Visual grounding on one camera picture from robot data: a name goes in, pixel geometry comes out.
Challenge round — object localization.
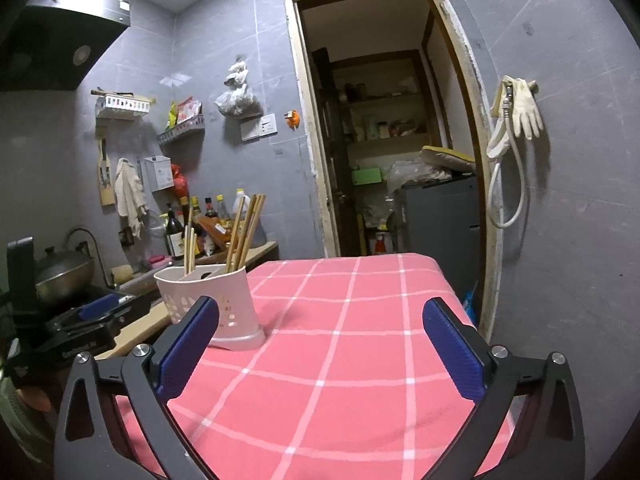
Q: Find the wooden chopstick bundle four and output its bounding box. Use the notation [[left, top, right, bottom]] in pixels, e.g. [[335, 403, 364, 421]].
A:
[[183, 223, 191, 275]]

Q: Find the red plastic bag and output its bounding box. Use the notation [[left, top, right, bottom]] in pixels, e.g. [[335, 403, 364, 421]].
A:
[[171, 164, 190, 198]]

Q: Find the grey wall shelf with packets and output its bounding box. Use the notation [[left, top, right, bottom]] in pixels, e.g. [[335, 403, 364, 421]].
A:
[[157, 96, 205, 146]]

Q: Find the pink checked tablecloth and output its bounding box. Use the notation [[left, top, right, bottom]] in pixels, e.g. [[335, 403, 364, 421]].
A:
[[169, 254, 473, 479]]

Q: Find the pink soap dish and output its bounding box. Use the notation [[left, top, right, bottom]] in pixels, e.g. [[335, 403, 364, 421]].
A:
[[149, 255, 172, 269]]

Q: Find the wooden door frame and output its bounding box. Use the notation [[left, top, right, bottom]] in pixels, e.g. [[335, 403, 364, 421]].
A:
[[283, 0, 504, 344]]

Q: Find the hanging white towel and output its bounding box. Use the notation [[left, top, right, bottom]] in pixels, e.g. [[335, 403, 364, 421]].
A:
[[114, 157, 149, 238]]

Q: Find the green box on shelf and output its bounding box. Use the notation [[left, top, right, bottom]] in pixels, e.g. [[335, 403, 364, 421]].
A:
[[352, 167, 383, 186]]

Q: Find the orange snack packet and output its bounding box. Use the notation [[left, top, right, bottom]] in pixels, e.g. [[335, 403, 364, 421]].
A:
[[196, 214, 231, 250]]

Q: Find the black bottle white label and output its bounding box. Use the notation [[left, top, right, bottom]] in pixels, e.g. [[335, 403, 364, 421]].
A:
[[165, 205, 184, 260]]

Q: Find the white wall socket panel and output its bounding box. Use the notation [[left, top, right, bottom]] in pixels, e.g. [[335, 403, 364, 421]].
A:
[[240, 114, 278, 142]]

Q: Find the black range hood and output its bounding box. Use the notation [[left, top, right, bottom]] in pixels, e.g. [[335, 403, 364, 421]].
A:
[[1, 0, 130, 91]]

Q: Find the yellow sponge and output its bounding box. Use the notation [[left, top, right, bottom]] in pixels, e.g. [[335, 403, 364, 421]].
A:
[[111, 264, 134, 286]]

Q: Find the wooden chopstick bundle one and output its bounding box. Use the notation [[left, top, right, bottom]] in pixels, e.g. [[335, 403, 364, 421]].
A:
[[224, 193, 245, 273], [186, 226, 198, 274]]

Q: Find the wooden chopstick bundle two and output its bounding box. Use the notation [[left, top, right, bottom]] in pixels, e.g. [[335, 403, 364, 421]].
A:
[[230, 194, 258, 271]]

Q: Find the white rubber glove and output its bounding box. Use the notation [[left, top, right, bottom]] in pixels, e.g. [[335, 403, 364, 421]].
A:
[[490, 75, 544, 140]]

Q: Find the metal wok with lid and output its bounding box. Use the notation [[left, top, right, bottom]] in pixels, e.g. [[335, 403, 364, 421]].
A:
[[36, 246, 94, 304]]

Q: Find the yellow cushion on cabinet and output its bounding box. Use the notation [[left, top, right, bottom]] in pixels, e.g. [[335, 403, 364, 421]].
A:
[[420, 145, 476, 172]]

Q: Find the white wall basket rack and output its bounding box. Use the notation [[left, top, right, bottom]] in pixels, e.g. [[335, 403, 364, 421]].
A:
[[90, 88, 157, 120]]

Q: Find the wooden knife holder board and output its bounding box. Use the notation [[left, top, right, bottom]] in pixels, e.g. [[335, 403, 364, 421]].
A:
[[98, 138, 116, 207]]

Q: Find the yellow cap clear bottle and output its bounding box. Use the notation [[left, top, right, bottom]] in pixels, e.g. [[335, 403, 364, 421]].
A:
[[216, 194, 233, 231]]

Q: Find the black sink faucet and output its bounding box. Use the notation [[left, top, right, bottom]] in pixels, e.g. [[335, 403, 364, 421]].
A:
[[62, 224, 116, 289]]

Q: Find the white wall box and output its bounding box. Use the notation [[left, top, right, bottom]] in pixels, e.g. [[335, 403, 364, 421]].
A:
[[144, 155, 174, 192]]

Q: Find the large clear oil jug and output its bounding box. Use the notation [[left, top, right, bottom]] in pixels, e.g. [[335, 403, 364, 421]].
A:
[[232, 188, 267, 248]]

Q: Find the dark grey cabinet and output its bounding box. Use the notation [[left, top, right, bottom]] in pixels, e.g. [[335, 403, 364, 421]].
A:
[[393, 176, 483, 299]]

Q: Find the hanging plastic bag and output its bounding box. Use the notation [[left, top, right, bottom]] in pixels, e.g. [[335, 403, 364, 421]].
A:
[[215, 56, 262, 119]]

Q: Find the orange wall hook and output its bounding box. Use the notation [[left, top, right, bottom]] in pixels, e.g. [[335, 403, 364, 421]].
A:
[[284, 110, 300, 129]]

